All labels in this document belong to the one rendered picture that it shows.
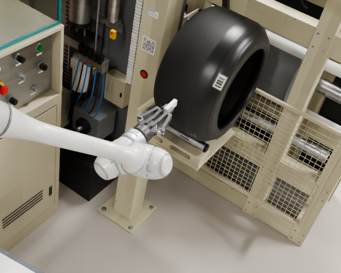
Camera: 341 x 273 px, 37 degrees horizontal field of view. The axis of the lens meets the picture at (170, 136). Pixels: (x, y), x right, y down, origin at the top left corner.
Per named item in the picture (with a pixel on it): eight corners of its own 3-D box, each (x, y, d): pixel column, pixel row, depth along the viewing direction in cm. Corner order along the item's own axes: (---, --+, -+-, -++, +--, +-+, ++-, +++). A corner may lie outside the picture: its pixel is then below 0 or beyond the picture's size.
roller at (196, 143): (147, 117, 247) (142, 118, 243) (150, 109, 245) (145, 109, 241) (207, 152, 235) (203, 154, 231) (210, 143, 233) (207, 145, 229)
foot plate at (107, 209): (97, 210, 309) (97, 208, 308) (124, 186, 327) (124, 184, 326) (131, 234, 300) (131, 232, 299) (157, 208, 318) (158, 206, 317)
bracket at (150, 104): (133, 124, 244) (136, 108, 238) (179, 90, 271) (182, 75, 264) (139, 127, 243) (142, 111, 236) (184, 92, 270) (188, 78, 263)
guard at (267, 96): (171, 150, 316) (192, 56, 270) (172, 149, 317) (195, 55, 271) (299, 228, 286) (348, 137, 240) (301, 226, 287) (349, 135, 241)
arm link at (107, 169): (123, 156, 187) (149, 161, 179) (96, 182, 178) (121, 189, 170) (112, 132, 182) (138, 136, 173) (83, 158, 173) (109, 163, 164)
